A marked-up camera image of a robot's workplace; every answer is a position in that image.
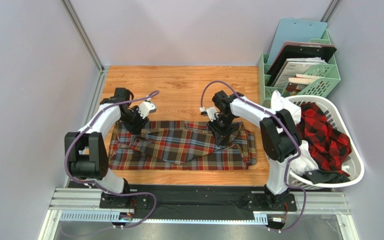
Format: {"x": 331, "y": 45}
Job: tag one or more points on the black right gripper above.
{"x": 222, "y": 133}

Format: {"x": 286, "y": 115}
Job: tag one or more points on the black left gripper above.
{"x": 137, "y": 127}

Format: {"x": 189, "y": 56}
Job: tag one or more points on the brown blue red plaid shirt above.
{"x": 180, "y": 145}

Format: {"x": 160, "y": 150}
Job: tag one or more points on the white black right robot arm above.
{"x": 280, "y": 137}

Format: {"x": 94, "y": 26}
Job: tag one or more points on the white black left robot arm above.
{"x": 86, "y": 159}

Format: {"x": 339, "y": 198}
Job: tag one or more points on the red white book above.
{"x": 298, "y": 83}

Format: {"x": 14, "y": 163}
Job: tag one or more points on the white shirt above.
{"x": 304, "y": 163}

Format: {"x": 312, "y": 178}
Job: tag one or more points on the black clipboard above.
{"x": 323, "y": 52}

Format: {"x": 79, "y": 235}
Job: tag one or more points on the white manual booklet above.
{"x": 293, "y": 66}

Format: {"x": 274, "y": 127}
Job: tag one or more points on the green plastic file organizer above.
{"x": 329, "y": 74}

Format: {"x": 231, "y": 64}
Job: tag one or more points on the pink clipboard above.
{"x": 305, "y": 44}

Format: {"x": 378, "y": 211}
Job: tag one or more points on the dark grey garment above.
{"x": 325, "y": 177}

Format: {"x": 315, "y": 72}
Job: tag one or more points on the red black checked shirt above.
{"x": 327, "y": 146}

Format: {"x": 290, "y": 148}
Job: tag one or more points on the white laundry basket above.
{"x": 353, "y": 164}

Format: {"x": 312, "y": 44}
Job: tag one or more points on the light blue clipboard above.
{"x": 294, "y": 30}

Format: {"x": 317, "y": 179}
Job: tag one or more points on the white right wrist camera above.
{"x": 211, "y": 112}

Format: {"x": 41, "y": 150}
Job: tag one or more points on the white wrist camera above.
{"x": 146, "y": 107}
{"x": 211, "y": 112}

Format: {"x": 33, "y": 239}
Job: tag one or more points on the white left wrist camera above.
{"x": 146, "y": 107}

